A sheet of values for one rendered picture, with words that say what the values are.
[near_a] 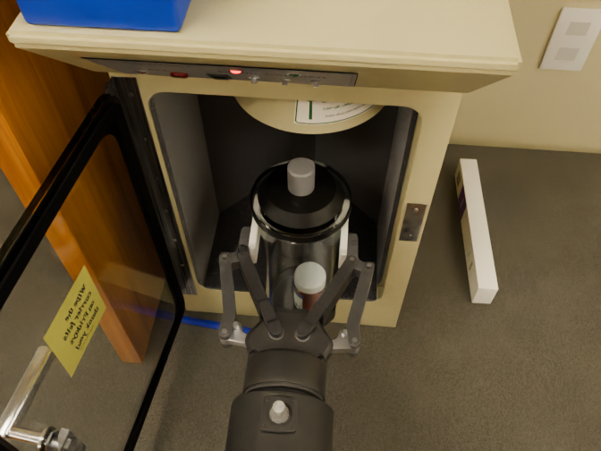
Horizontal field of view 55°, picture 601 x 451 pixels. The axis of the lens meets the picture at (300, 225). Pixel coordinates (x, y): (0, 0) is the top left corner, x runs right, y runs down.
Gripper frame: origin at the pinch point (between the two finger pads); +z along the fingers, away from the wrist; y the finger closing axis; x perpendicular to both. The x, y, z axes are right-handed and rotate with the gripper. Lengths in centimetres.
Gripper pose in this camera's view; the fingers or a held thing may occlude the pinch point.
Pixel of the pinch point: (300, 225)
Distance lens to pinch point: 64.2
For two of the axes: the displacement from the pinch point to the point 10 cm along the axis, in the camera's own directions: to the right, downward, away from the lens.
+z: 0.8, -7.9, 6.1
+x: 0.0, 6.1, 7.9
